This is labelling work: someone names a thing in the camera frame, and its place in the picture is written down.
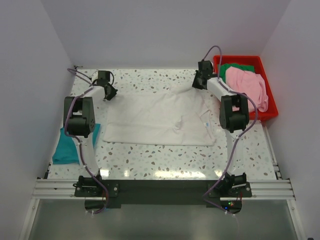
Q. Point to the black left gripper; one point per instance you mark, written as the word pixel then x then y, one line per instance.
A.
pixel 113 93

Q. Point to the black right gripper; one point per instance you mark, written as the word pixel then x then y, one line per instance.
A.
pixel 194 83

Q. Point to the white t shirt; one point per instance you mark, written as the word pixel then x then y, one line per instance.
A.
pixel 178 116

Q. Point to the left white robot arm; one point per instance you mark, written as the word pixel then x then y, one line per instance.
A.
pixel 79 120

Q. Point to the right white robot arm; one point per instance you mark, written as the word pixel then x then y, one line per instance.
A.
pixel 233 116

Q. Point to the green t shirt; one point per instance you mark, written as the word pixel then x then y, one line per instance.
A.
pixel 226 66

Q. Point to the pink t shirt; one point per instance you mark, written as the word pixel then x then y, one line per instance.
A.
pixel 250 83

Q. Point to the red plastic bin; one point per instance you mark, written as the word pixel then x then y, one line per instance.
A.
pixel 255 61

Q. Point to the teal folded t shirt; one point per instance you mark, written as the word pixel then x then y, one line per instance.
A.
pixel 65 152

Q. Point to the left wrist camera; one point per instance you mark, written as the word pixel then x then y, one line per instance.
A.
pixel 94 76

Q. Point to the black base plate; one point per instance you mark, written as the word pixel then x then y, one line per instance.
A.
pixel 113 194

